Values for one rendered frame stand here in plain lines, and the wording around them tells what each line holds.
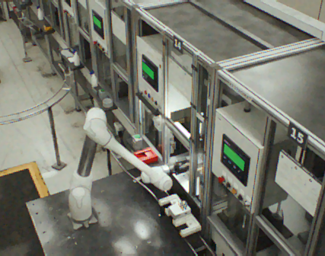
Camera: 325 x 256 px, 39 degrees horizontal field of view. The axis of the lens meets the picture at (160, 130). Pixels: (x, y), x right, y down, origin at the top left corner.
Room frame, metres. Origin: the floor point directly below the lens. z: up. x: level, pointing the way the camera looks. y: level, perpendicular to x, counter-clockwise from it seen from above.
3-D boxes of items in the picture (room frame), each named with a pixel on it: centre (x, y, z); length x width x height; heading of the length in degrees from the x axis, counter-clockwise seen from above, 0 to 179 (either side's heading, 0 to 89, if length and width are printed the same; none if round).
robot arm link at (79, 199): (2.45, 0.60, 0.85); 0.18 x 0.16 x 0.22; 7
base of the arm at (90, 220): (2.42, 0.59, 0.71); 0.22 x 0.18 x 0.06; 27
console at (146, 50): (3.05, -0.02, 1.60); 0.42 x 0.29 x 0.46; 27
